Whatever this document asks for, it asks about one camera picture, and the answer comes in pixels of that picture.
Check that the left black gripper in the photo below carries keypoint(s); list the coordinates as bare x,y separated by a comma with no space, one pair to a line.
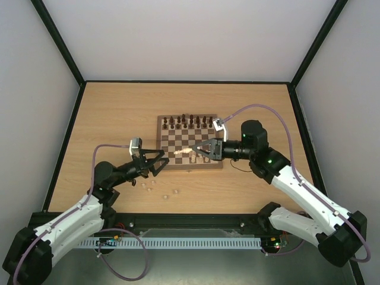
142,164

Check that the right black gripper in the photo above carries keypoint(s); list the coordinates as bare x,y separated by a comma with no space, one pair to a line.
218,149

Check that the wooden chess board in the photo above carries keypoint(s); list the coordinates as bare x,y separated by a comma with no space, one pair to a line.
170,139

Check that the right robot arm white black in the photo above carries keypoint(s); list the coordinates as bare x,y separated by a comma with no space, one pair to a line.
334,230

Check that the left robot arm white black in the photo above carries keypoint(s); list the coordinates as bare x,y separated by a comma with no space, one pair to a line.
35,251

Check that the left controller board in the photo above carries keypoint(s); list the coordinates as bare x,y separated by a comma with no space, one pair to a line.
109,241

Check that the controller board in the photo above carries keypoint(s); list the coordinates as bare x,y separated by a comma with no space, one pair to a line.
109,241
274,242

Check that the right controller board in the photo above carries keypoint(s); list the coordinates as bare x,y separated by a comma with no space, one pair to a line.
274,242

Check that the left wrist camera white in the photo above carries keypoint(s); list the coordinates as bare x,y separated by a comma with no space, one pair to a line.
135,146

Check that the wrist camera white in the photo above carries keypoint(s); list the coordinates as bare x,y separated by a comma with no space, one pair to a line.
219,125
135,146

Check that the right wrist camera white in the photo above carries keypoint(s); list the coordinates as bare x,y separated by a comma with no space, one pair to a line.
219,125

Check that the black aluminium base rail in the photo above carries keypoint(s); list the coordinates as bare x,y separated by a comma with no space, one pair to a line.
257,224

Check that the white slotted cable duct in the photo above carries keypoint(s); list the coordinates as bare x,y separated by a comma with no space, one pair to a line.
179,243

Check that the black cage frame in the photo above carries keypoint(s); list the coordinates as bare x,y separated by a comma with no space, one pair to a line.
305,136

